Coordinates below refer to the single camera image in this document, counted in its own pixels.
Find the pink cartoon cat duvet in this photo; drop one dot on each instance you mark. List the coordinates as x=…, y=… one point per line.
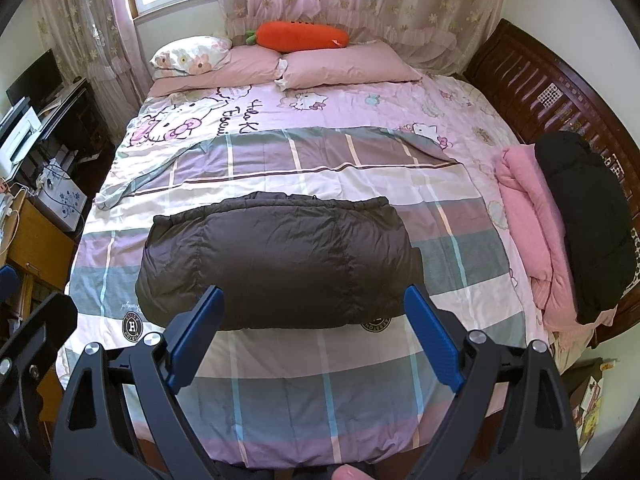
x=360, y=105

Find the white box with blue flowers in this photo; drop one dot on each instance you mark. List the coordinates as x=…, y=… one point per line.
x=62, y=200

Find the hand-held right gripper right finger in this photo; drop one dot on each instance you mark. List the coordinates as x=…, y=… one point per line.
x=430, y=330

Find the floral lace curtain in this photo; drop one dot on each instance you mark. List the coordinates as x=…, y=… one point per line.
x=400, y=5
x=85, y=25

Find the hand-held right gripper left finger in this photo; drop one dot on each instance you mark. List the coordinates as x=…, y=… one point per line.
x=200, y=330

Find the colourful books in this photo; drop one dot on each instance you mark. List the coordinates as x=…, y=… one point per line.
x=590, y=400

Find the person's right hand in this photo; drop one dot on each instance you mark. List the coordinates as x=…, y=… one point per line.
x=351, y=466

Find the black computer monitor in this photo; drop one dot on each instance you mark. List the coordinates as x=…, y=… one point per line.
x=35, y=80

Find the pink pillow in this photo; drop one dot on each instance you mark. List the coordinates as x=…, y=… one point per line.
x=240, y=67
x=350, y=67

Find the pink folded clothing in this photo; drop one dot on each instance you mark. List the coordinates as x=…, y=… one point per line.
x=535, y=210

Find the dark wooden headboard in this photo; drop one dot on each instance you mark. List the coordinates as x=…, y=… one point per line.
x=530, y=85

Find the brown puffer jacket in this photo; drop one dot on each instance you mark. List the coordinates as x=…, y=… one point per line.
x=280, y=260

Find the black desk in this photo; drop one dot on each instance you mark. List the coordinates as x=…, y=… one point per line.
x=75, y=110

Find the beige cloth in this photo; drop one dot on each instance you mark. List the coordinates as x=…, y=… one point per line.
x=570, y=352

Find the black puffer jacket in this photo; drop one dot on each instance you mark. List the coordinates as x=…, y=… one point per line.
x=585, y=220

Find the floral print pillow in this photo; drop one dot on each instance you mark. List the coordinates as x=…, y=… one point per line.
x=190, y=55

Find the wooden cabinet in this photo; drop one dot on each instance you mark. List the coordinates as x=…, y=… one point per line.
x=40, y=245

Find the orange carrot plush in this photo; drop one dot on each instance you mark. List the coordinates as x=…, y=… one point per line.
x=300, y=35

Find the white printer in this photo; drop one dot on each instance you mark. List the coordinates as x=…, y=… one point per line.
x=17, y=132

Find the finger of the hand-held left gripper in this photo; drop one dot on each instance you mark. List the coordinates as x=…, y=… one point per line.
x=45, y=330

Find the plaid bed sheet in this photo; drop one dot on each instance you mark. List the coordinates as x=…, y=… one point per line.
x=350, y=400

